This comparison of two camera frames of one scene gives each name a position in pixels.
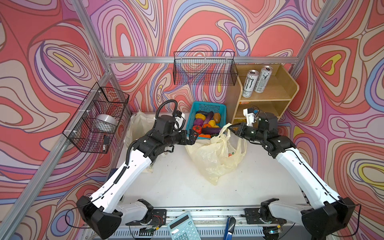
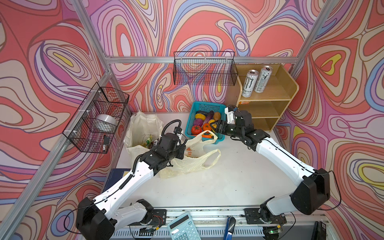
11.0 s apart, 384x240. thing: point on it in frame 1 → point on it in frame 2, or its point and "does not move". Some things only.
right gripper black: x=236 y=132 → x=219 y=123
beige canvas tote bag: x=140 y=125 does not move
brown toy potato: x=217 y=117 does not move
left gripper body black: x=178 y=138 → x=177 y=153
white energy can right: x=263 y=79 does not move
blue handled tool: x=230 y=224 does not move
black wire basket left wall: x=93 y=125 does not move
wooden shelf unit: x=266 y=88 does not move
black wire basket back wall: x=205 y=68 does not move
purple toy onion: x=198 y=122 does not move
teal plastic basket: x=222 y=109 → x=220 y=139
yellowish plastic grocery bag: x=216 y=157 → x=194 y=159
